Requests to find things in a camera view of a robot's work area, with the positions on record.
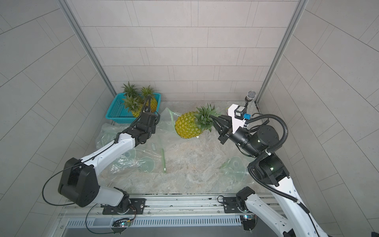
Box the teal plastic basket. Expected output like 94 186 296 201
105 93 161 124

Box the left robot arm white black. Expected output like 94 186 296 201
58 112 160 214

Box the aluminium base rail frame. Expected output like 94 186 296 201
57 193 307 229

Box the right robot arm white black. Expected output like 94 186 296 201
212 114 327 237

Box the clear zip-top bag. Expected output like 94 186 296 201
109 141 167 174
95 123 130 149
219 156 254 182
152 108 188 147

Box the pineapple yellow orange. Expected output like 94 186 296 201
141 86 158 112

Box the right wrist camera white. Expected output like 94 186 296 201
228 104 250 134

